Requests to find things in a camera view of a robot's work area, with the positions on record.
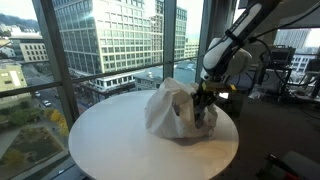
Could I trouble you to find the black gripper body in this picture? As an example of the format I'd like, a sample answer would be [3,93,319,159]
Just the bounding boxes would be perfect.
[190,89,218,108]

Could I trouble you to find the white plastic shopping bag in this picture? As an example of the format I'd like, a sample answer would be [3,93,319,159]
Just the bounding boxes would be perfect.
[143,77,219,140]

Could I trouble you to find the narrow window mullion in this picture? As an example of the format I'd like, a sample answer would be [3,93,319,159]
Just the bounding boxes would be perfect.
[162,0,178,81]

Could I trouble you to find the black equipment cart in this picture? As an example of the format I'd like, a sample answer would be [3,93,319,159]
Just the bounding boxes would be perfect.
[253,63,295,98]

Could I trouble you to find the red and black tool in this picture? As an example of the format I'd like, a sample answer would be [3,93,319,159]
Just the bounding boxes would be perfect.
[256,153,303,180]

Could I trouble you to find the small electronics monitor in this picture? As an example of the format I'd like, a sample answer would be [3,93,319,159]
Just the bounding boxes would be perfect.
[269,45,297,66]

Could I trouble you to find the round white table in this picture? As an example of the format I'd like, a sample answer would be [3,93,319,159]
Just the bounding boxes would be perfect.
[68,89,240,180]

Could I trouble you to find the dark window handrail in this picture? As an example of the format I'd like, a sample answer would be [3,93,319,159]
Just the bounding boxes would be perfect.
[0,49,214,99]

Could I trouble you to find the grey box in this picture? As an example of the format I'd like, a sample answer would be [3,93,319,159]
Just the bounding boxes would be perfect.
[281,150,320,180]

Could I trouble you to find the wide slanted window mullion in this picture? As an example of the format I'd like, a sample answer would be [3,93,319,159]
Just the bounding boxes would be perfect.
[31,0,81,129]

